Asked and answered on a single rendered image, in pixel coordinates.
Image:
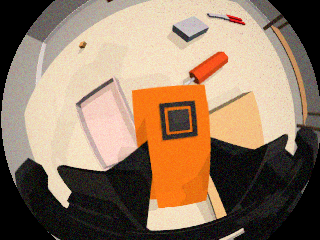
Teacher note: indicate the grey rectangular block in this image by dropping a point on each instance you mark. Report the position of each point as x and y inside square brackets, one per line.
[190, 28]

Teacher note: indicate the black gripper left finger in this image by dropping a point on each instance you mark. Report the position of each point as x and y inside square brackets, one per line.
[128, 184]

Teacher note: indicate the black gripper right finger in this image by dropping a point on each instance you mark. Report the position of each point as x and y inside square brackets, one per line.
[234, 169]

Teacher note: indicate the tan wooden panel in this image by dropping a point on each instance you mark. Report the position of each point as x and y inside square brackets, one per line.
[238, 122]

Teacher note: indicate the pale pink shallow tray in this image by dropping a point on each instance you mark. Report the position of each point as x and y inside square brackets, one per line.
[108, 123]

